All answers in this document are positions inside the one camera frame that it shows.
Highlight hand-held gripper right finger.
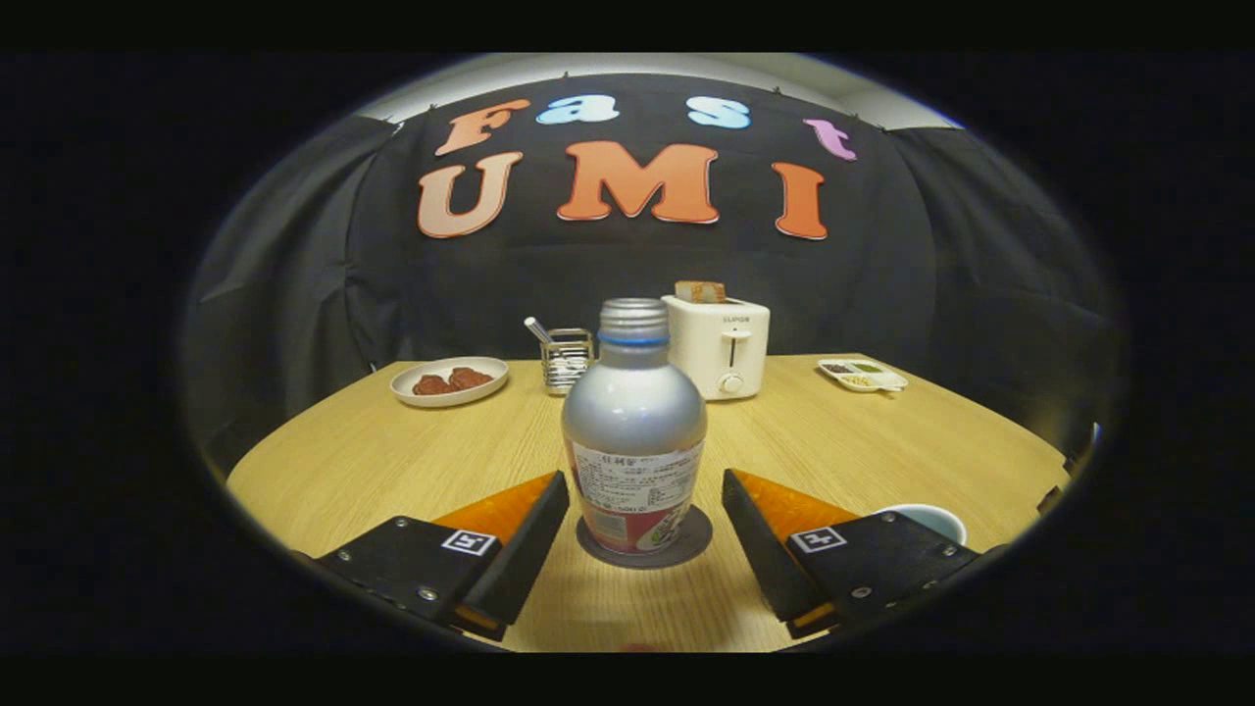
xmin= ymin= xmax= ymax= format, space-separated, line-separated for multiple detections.
xmin=722 ymin=469 xmax=981 ymax=638

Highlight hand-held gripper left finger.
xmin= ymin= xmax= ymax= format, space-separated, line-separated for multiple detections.
xmin=314 ymin=471 xmax=571 ymax=643

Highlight dark brown round coaster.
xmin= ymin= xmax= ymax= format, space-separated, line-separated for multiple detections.
xmin=576 ymin=504 xmax=714 ymax=570

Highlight white cup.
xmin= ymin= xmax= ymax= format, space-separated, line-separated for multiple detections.
xmin=873 ymin=503 xmax=969 ymax=546

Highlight silver juice bottle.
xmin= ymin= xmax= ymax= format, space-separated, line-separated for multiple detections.
xmin=561 ymin=298 xmax=708 ymax=556

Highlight wooden table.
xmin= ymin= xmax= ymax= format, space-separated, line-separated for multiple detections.
xmin=226 ymin=353 xmax=1070 ymax=653

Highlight reddish brown meat pieces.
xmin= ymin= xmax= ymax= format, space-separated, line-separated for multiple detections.
xmin=413 ymin=367 xmax=494 ymax=396

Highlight white divided tray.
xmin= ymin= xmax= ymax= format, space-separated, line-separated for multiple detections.
xmin=818 ymin=358 xmax=909 ymax=394

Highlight white round plate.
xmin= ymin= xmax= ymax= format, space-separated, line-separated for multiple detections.
xmin=390 ymin=356 xmax=510 ymax=408

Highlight white toaster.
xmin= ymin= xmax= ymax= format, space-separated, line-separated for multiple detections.
xmin=662 ymin=294 xmax=772 ymax=401

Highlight black backdrop cloth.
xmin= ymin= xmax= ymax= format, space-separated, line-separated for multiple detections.
xmin=181 ymin=74 xmax=1129 ymax=472

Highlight small black clamp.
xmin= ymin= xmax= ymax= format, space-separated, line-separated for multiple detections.
xmin=1037 ymin=422 xmax=1101 ymax=516

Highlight metal wire basket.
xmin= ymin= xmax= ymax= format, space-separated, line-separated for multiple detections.
xmin=540 ymin=328 xmax=596 ymax=396

